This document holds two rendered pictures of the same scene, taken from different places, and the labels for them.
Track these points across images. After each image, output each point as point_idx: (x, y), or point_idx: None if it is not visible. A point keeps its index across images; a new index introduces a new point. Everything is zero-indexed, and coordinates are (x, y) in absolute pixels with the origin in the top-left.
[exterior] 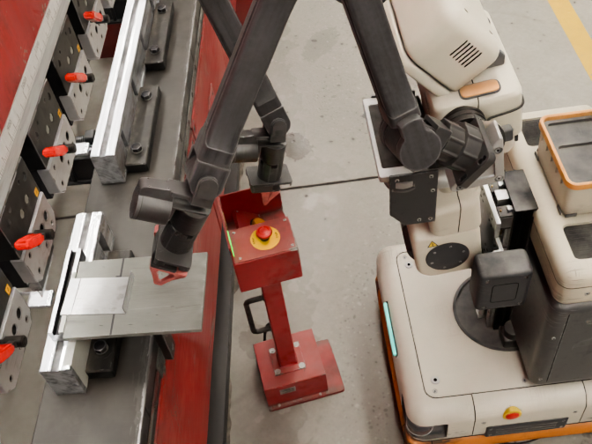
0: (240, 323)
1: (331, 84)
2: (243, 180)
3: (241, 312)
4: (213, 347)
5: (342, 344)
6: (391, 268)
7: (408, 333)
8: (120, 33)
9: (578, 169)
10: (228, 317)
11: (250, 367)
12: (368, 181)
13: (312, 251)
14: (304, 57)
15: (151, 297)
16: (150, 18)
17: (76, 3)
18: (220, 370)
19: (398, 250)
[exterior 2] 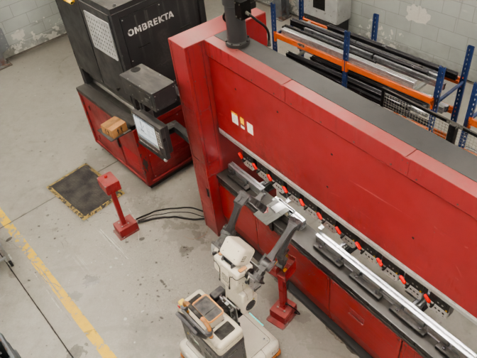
0: (313, 317)
1: None
2: None
3: (316, 321)
4: (311, 302)
5: (277, 332)
6: (268, 334)
7: (248, 317)
8: (365, 266)
9: (206, 302)
10: (316, 312)
11: (297, 307)
12: None
13: (315, 356)
14: None
15: (267, 212)
16: (374, 286)
17: (322, 212)
18: (302, 297)
19: (270, 342)
